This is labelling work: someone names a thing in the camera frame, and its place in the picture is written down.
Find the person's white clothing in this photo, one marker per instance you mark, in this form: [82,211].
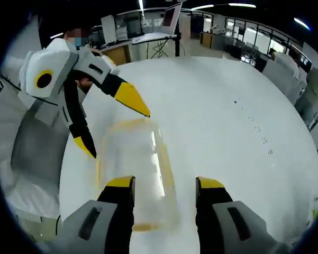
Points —
[8,79]

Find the clear box with yellow buckle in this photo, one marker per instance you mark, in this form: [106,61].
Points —
[127,148]

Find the laptop on stand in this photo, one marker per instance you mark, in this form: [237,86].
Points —
[150,37]

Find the person's left hand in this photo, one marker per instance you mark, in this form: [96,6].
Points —
[85,82]

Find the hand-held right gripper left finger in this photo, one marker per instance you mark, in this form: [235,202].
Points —
[95,225]

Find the ceiling light strip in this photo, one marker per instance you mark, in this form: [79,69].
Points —
[242,5]
[301,22]

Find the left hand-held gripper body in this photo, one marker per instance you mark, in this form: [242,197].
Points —
[53,58]

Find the white board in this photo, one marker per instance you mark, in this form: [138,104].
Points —
[108,29]

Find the open silver laptop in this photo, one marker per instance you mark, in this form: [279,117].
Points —
[169,18]

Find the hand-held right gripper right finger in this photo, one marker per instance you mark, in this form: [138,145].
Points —
[227,227]

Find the wooden cabinet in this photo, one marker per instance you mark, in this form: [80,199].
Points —
[207,39]
[119,55]

